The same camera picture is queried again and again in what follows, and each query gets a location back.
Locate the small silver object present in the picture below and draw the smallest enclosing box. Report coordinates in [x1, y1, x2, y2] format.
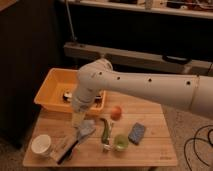
[103, 144, 110, 152]

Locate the wooden table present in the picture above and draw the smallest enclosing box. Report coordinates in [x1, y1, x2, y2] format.
[23, 92, 177, 168]

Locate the green chili pepper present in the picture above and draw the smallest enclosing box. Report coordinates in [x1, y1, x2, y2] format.
[100, 118, 109, 144]

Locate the orange fruit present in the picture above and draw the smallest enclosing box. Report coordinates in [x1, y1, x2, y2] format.
[110, 106, 122, 121]

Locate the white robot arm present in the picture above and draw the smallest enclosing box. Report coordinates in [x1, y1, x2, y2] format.
[71, 59, 213, 127]

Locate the grey metal shelf rail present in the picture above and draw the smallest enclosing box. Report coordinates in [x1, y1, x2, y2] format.
[64, 42, 213, 77]

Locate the small green cup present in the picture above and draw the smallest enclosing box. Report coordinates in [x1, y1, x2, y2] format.
[114, 134, 129, 151]

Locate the blue sponge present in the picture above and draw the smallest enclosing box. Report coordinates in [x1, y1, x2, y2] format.
[128, 123, 145, 145]

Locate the black cable on floor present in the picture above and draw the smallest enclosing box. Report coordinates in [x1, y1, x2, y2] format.
[183, 124, 213, 171]

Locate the yellow plastic bin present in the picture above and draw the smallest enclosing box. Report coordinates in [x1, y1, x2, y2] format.
[33, 67, 108, 117]

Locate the grey cloth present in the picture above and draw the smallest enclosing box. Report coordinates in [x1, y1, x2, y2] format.
[73, 120, 96, 140]

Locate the beige board eraser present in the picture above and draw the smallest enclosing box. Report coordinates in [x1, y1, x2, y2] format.
[50, 136, 78, 164]

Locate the white paper cup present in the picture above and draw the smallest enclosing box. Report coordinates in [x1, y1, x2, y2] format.
[31, 134, 52, 156]

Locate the white black tool in bin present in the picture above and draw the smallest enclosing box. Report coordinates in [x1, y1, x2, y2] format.
[62, 92, 102, 107]

